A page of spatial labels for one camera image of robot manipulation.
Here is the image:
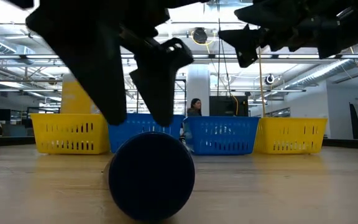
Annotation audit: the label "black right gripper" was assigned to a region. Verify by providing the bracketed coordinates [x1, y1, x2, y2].
[218, 0, 358, 68]

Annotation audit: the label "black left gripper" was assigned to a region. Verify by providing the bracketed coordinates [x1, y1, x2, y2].
[25, 0, 209, 127]

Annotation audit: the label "dark blue cylindrical bottle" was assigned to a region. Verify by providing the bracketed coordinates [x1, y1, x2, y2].
[104, 131, 196, 222]

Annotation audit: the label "blue plastic basket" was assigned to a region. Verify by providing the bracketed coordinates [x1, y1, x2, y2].
[107, 113, 186, 153]
[182, 116, 260, 156]

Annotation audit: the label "yellow bottle with white cap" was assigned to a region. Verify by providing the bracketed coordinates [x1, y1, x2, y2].
[60, 73, 101, 114]

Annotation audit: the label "white building column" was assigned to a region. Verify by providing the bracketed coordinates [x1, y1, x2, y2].
[181, 64, 211, 116]

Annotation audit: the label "person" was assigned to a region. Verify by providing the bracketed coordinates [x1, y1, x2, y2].
[187, 98, 203, 117]

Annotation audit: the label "black cabinet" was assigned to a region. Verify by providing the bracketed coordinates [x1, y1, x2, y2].
[209, 95, 249, 117]

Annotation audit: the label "yellow plastic basket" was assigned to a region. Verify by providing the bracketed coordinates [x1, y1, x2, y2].
[30, 113, 111, 155]
[254, 117, 328, 155]

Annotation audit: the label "black leaning panel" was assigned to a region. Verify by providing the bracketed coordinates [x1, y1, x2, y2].
[349, 102, 358, 140]

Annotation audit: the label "yellow hanging cable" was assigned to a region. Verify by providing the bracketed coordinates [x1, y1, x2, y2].
[257, 46, 266, 118]

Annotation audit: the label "black hanging cable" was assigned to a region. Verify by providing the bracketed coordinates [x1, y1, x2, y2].
[217, 0, 233, 97]

